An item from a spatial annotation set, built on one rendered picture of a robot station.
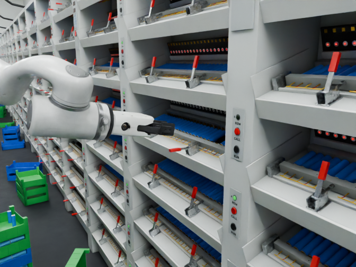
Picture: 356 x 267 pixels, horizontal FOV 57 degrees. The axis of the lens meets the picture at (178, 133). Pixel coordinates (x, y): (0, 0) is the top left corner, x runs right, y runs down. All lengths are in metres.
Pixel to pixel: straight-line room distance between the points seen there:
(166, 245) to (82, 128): 0.70
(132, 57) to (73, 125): 0.67
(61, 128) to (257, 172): 0.44
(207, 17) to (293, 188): 0.46
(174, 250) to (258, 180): 0.56
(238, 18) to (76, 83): 0.37
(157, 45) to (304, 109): 0.85
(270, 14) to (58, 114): 0.47
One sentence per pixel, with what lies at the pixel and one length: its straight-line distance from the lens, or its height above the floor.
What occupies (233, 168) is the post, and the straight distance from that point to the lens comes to 0.81.
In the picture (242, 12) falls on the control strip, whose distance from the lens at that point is 0.76.
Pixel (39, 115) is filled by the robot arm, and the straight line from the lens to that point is 0.69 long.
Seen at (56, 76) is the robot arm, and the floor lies 1.19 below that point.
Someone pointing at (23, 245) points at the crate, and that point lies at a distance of 1.83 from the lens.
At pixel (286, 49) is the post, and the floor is 1.24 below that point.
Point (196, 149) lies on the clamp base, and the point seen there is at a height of 0.96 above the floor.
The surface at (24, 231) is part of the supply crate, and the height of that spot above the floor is 0.42.
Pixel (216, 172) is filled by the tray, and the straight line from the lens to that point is 0.87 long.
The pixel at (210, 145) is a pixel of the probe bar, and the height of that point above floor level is 0.98.
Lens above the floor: 1.21
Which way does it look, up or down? 12 degrees down
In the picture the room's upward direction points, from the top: straight up
